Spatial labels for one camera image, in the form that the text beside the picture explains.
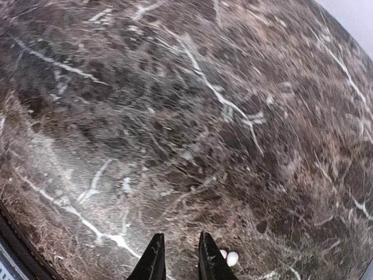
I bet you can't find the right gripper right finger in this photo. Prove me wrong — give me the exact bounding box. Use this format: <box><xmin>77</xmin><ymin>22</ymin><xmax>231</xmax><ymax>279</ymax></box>
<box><xmin>198</xmin><ymin>232</ymin><xmax>238</xmax><ymax>280</ymax></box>

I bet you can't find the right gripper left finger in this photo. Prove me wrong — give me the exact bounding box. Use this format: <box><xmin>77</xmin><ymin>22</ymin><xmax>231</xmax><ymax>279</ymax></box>
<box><xmin>127</xmin><ymin>233</ymin><xmax>166</xmax><ymax>280</ymax></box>

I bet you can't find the white earbud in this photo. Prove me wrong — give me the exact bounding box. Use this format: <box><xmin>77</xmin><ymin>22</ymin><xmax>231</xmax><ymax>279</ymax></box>
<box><xmin>220</xmin><ymin>249</ymin><xmax>239</xmax><ymax>267</ymax></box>

